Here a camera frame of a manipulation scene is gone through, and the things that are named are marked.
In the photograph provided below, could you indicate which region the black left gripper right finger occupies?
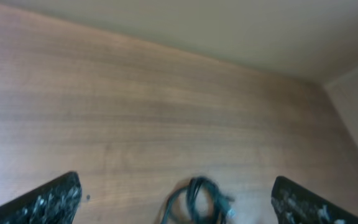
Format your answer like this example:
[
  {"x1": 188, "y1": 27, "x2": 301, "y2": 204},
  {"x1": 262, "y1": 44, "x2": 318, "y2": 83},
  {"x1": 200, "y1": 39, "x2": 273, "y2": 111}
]
[{"x1": 271, "y1": 176, "x2": 358, "y2": 224}]

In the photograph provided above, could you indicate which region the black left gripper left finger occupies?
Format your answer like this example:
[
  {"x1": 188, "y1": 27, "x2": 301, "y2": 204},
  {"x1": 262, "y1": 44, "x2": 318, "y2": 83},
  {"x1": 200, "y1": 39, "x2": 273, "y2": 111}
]
[{"x1": 0, "y1": 171, "x2": 82, "y2": 224}]

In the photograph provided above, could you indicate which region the black USB cable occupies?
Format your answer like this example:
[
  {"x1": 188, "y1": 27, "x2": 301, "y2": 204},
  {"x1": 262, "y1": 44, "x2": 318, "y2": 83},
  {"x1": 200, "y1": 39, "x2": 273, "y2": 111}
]
[{"x1": 158, "y1": 175, "x2": 237, "y2": 224}]

